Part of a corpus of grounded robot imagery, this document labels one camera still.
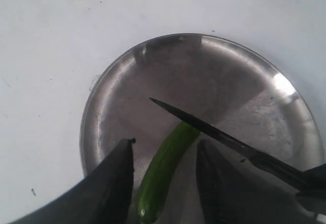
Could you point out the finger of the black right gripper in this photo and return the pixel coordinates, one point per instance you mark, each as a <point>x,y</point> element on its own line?
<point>313,198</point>

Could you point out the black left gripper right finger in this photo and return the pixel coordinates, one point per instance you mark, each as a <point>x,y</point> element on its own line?
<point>227,195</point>

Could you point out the green cucumber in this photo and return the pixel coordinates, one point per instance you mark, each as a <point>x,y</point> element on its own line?
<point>155,185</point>

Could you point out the round stainless steel plate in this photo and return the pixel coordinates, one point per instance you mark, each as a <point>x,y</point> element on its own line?
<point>222,82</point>

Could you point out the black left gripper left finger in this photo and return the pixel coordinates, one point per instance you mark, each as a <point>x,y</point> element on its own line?
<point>103,196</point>

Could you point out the black handled kitchen knife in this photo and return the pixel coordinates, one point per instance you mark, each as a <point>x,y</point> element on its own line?
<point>300,180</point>

